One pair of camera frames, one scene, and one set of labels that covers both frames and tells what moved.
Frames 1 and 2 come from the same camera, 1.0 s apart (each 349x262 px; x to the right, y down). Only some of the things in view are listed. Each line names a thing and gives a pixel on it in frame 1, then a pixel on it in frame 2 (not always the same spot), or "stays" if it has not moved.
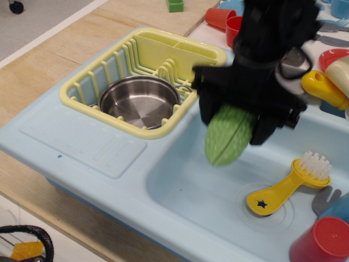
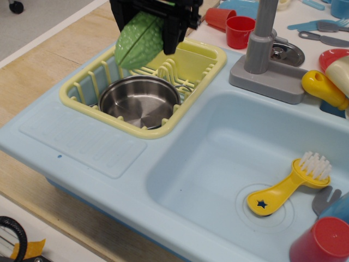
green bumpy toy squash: [228, 134] → [140, 41]
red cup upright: [233, 25] stays
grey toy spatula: [332, 27] stays
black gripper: [250, 79] → [179, 17]
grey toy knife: [331, 41] stays
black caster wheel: [17, 7] stays
